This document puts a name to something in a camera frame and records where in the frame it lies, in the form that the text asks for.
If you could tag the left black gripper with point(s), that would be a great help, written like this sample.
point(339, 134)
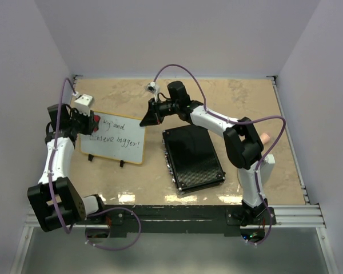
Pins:
point(91, 124)

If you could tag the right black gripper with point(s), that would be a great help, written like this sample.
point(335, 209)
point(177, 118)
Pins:
point(153, 116)

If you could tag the red whiteboard eraser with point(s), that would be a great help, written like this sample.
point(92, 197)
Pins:
point(96, 123)

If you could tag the yellow framed whiteboard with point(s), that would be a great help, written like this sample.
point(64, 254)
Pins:
point(118, 138)

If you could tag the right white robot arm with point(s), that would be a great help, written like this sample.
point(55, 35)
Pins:
point(242, 142)

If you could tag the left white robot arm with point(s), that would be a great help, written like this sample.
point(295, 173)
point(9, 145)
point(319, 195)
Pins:
point(54, 200)

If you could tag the black hard case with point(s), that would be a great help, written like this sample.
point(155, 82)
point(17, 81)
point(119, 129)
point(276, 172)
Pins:
point(191, 159)

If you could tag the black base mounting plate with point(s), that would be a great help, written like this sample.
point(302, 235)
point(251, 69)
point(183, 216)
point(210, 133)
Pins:
point(228, 220)

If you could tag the pink cylindrical tube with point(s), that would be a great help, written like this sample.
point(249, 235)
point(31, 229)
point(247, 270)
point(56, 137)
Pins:
point(265, 138)

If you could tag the grey white tape dispenser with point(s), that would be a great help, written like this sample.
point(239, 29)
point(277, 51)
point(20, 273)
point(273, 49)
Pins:
point(266, 167)

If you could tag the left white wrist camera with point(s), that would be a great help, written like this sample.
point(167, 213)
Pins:
point(83, 103)

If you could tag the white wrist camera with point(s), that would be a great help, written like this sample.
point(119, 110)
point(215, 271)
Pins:
point(153, 88)
point(83, 103)

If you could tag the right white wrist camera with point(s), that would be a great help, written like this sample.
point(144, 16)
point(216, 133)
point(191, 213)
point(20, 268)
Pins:
point(153, 88)

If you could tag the aluminium front rail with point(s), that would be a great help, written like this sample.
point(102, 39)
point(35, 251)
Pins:
point(299, 216)

